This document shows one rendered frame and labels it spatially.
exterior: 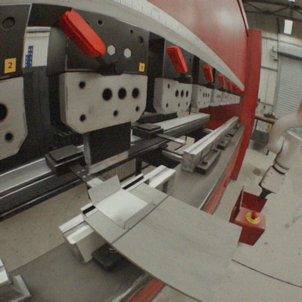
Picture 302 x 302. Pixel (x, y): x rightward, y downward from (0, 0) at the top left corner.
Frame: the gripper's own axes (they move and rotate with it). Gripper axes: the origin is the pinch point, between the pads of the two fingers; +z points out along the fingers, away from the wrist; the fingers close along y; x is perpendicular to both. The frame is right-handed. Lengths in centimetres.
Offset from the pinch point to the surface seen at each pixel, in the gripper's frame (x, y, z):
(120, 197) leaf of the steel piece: -47, -42, -12
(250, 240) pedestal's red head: -15.8, 3.4, 14.2
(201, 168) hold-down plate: -3.4, -33.5, -1.3
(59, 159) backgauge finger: -50, -64, -12
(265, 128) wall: 667, 120, 74
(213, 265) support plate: -52, -20, -15
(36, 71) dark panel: -44, -98, -36
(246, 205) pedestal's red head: 4.0, -3.0, 11.7
